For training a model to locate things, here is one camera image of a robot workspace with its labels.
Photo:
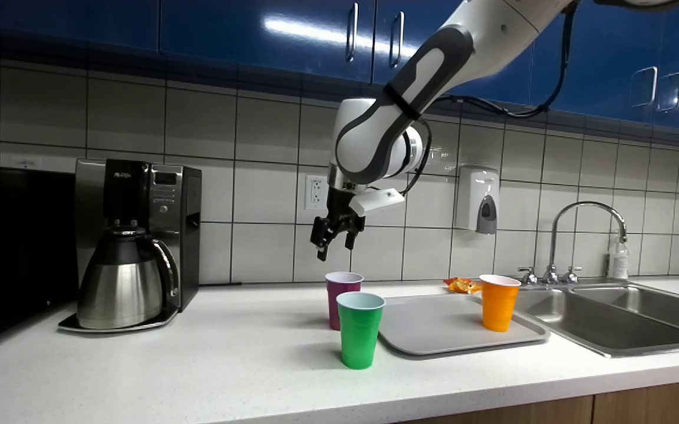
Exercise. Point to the green plastic cup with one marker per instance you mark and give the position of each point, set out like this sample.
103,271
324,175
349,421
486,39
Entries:
362,333

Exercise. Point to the orange plastic cup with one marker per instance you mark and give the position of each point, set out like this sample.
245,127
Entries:
500,307

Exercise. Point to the grey plastic tray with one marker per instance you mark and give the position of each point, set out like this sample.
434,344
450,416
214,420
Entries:
448,325

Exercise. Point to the black microwave oven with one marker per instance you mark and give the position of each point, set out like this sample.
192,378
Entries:
11,251

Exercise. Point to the black coffee maker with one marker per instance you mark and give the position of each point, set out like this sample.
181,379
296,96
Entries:
170,212

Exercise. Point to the wooden base cabinet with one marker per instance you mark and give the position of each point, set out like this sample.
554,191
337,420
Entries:
638,401

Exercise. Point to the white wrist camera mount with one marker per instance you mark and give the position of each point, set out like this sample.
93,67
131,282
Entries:
379,200

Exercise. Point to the white wall soap dispenser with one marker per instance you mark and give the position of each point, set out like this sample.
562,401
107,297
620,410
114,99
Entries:
472,191

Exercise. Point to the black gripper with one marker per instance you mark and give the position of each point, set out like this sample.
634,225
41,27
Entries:
341,214

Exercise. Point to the white wall outlet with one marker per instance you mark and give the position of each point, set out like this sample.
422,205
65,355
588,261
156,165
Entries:
316,193

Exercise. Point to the stainless steel double sink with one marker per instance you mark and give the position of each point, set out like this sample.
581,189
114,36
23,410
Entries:
624,318

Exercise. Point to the chrome gooseneck faucet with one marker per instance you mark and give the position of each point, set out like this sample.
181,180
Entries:
553,235

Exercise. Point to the purple plastic cup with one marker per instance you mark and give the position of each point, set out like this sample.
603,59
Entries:
337,301

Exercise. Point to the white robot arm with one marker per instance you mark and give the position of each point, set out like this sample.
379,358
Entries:
448,55

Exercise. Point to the steel coffee carafe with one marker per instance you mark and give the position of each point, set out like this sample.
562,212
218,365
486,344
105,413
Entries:
123,285

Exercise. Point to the blue wall cabinets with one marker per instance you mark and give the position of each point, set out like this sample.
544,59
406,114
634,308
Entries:
158,23

